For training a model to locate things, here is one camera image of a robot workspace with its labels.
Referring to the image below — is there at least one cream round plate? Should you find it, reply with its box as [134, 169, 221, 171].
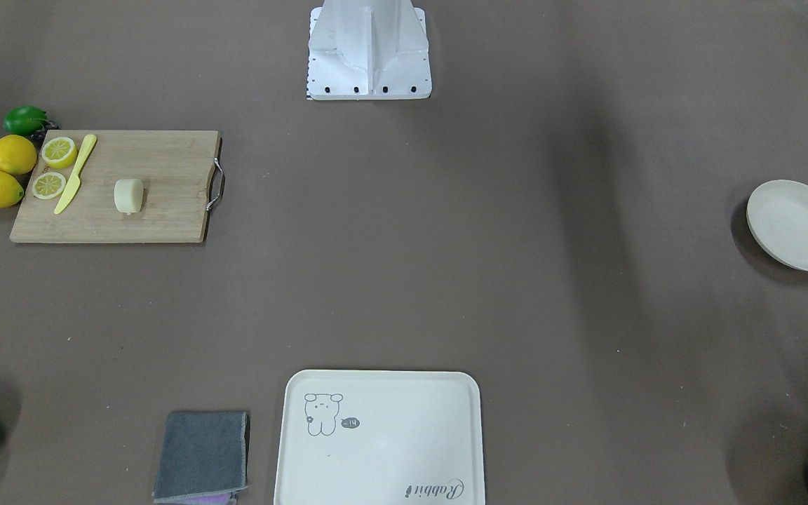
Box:
[746, 180, 808, 271]

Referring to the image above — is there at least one cream rectangular rabbit tray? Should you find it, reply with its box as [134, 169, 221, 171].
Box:
[274, 370, 485, 504]

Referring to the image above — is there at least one wooden cutting board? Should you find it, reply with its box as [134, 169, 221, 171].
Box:
[11, 130, 222, 244]

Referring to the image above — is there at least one grey folded cloth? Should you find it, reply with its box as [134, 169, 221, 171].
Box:
[153, 410, 249, 504]

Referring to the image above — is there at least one yellow plastic knife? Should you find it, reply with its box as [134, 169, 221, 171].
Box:
[53, 134, 98, 215]

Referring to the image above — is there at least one upper lemon half slice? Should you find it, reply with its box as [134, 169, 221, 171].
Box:
[41, 135, 79, 169]

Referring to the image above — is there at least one lemon half slice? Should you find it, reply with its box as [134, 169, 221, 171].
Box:
[41, 135, 79, 169]
[28, 170, 67, 201]

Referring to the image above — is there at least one lower lemon half slice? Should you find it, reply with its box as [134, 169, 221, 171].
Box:
[28, 170, 67, 201]

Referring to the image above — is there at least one green lime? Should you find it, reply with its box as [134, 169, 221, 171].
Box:
[2, 105, 48, 137]

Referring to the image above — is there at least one whole yellow lemon upper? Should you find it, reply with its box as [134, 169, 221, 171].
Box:
[0, 134, 36, 175]

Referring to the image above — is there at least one white camera stand base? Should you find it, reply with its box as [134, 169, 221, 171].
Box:
[306, 1, 432, 100]

